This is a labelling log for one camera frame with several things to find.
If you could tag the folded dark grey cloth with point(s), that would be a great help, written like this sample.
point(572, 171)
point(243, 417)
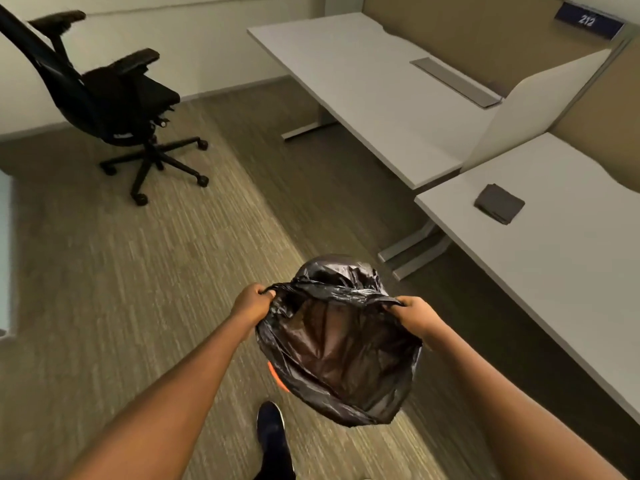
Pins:
point(499, 203)

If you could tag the person's left hand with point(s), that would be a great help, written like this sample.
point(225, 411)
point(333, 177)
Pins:
point(252, 304)

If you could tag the orange bin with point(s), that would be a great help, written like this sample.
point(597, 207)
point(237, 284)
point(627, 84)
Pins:
point(276, 377)

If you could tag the white desk with grey tray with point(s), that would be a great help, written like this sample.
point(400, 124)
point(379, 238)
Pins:
point(380, 94)

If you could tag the black office chair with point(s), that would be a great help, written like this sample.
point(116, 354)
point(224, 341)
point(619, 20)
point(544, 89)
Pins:
point(110, 94)

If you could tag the person's dark shoe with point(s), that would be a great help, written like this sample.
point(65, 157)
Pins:
point(272, 442)

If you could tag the black plastic trash bag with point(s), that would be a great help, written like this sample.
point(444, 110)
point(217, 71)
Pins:
point(335, 339)

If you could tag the person's right fingers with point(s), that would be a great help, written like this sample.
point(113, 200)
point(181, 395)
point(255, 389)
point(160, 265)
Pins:
point(400, 307)

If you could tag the person's right hand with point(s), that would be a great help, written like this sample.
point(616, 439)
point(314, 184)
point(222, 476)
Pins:
point(417, 317)

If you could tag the white desk divider panel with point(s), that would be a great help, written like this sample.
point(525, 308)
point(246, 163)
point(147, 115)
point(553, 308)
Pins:
point(535, 109)

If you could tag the beige partition panel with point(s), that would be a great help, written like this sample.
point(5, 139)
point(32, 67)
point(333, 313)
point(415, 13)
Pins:
point(480, 34)

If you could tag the person's right forearm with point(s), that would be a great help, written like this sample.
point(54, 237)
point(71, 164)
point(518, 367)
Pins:
point(510, 419)

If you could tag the person's left forearm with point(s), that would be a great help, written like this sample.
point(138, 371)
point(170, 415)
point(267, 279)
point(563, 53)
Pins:
point(165, 409)

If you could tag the person's left fingers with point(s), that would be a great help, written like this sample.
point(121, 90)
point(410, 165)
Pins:
point(264, 293)

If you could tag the blue wall sign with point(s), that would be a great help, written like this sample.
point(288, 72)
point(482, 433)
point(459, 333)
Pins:
point(589, 19)

